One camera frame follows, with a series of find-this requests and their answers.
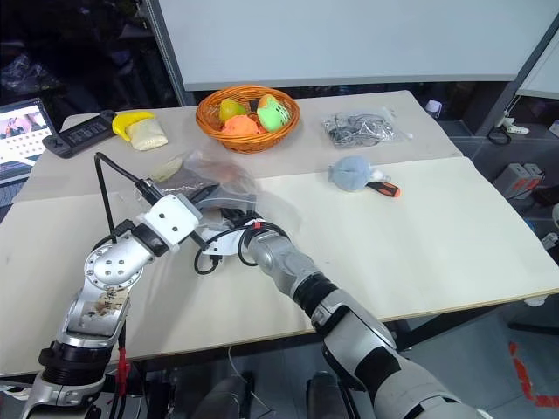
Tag narrow white board panel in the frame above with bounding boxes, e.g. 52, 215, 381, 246
516, 42, 559, 98

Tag clear plastic bag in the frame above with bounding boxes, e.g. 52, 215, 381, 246
129, 147, 307, 239

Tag black handheld controller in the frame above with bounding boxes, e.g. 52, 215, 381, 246
41, 110, 116, 156

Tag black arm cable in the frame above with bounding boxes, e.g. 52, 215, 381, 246
93, 151, 163, 239
193, 221, 264, 277

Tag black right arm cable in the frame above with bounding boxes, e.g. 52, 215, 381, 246
193, 221, 264, 277

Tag green toy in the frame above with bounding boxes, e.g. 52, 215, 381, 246
256, 96, 292, 133

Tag open laptop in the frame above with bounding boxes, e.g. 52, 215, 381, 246
0, 97, 59, 207

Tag blue and white plush toy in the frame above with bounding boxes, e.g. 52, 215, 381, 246
328, 155, 392, 193

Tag yellow-green toy pear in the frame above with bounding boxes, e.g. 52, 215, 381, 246
218, 99, 246, 124

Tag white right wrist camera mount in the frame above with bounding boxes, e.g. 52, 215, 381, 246
198, 221, 259, 259

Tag cream rectangular packet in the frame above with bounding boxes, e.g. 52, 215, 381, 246
126, 118, 169, 153

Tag white power strip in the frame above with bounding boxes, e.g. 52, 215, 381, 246
494, 113, 532, 137

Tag black table leg frame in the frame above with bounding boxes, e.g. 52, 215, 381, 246
139, 360, 176, 419
383, 312, 438, 353

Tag orange toy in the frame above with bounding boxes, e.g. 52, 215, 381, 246
222, 113, 268, 137

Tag grey boxes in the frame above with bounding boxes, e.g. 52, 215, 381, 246
497, 161, 548, 203

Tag orange and black screwdriver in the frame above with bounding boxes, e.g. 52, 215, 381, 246
365, 179, 403, 201

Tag large white board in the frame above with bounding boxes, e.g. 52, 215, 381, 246
155, 0, 559, 93

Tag clear bag of grey cables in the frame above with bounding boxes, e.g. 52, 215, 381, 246
321, 106, 415, 151

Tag yellow toy banana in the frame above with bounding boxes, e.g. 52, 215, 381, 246
111, 111, 157, 142

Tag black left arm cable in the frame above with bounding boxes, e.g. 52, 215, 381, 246
93, 151, 163, 239

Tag orange wicker basket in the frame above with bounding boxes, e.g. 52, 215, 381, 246
195, 83, 302, 155

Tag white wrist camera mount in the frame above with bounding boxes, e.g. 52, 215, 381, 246
138, 193, 204, 255
198, 221, 259, 259

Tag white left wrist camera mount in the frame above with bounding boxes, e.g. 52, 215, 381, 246
138, 193, 204, 255

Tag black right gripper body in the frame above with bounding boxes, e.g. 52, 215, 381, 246
219, 208, 257, 230

